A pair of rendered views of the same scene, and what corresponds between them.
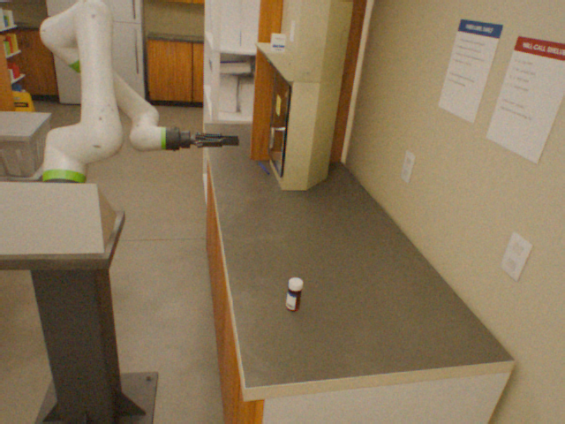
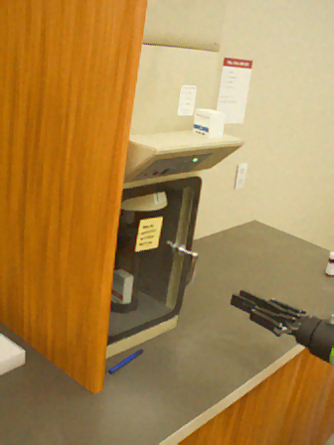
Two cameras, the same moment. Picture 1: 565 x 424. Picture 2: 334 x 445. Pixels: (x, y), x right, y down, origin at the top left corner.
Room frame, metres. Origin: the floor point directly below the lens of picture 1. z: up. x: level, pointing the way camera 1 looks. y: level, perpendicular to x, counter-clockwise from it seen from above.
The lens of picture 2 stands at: (2.62, 1.06, 1.74)
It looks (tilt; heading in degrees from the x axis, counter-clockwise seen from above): 20 degrees down; 233
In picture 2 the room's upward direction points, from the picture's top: 8 degrees clockwise
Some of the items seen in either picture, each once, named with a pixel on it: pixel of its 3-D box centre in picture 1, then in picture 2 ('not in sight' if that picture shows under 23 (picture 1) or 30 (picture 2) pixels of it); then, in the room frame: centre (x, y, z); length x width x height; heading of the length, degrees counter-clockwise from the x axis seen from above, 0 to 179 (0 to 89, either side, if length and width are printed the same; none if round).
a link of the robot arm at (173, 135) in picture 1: (173, 138); (328, 338); (1.68, 0.48, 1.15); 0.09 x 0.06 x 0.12; 14
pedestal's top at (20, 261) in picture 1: (67, 237); not in sight; (1.22, 0.71, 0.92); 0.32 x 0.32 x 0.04; 12
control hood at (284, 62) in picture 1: (272, 60); (182, 158); (1.89, 0.11, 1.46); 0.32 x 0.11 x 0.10; 15
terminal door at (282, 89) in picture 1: (278, 124); (150, 262); (1.90, 0.06, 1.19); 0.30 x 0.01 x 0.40; 14
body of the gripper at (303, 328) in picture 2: (192, 139); (300, 327); (1.70, 0.41, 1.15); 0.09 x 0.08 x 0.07; 104
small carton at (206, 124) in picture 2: (278, 42); (209, 123); (1.81, 0.09, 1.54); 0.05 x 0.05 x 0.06; 10
